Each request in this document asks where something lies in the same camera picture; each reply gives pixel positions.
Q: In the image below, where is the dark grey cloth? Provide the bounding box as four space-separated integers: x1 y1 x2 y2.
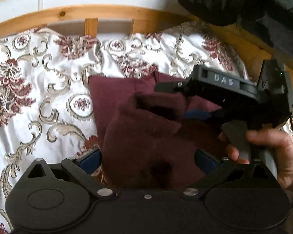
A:
234 0 293 52

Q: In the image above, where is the white floral satin bedspread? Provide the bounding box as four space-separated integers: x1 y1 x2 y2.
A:
0 21 293 234

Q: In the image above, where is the wooden side board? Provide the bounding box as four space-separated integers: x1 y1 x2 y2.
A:
207 22 293 78

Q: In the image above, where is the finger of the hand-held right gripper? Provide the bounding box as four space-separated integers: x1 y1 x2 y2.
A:
154 81 194 96
184 109 225 123

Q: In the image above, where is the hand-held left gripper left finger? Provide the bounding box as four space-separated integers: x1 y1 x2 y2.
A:
26 149 115 198

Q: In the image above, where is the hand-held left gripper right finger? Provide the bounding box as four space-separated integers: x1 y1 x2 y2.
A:
182 149 268 197

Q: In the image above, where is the black cloth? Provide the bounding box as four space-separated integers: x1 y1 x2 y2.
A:
175 0 262 27

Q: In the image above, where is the maroon knit garment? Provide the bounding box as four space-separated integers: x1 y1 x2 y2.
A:
88 71 237 191

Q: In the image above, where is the person's right hand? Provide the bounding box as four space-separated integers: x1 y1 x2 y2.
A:
218 129 293 193

